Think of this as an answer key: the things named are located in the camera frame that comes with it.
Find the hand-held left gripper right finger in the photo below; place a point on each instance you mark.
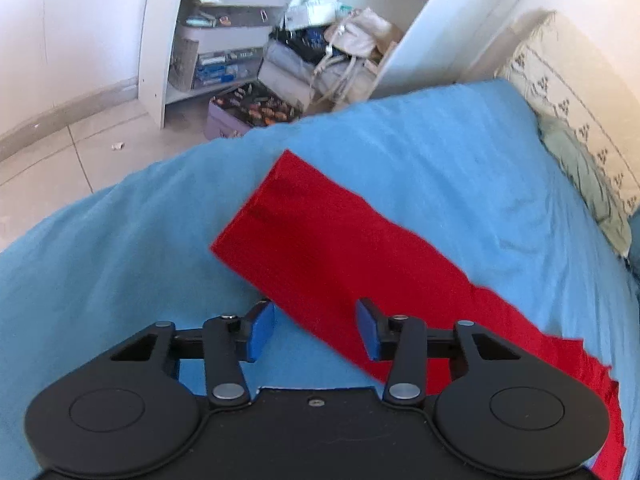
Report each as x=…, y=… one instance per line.
x=367, y=331

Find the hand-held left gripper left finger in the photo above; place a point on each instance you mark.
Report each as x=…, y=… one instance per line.
x=262, y=332

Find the red cloth garment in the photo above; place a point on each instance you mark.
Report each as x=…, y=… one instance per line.
x=325, y=240

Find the blue bed sheet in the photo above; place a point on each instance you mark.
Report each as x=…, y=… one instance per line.
x=450, y=160

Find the purple box of small bottles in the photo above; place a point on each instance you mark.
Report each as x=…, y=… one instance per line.
x=225, y=120

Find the grey fabric storage bin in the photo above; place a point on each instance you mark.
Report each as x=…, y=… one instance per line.
x=285, y=72

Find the pale green cloth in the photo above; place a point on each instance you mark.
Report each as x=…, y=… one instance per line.
x=585, y=175

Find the clear plastic storage bin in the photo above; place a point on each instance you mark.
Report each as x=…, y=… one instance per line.
x=220, y=67

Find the grey woven basket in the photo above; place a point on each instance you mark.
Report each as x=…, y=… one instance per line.
x=183, y=65

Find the beige handbag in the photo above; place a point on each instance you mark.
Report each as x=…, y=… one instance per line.
x=357, y=35

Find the white open shelf unit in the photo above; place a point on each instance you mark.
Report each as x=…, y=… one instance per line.
x=155, y=35

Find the white cabinet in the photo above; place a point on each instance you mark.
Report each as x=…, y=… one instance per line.
x=430, y=15

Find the white plastic bag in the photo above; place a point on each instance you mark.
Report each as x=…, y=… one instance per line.
x=312, y=7

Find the cream patterned pillow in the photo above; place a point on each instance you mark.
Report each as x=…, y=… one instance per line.
x=575, y=75

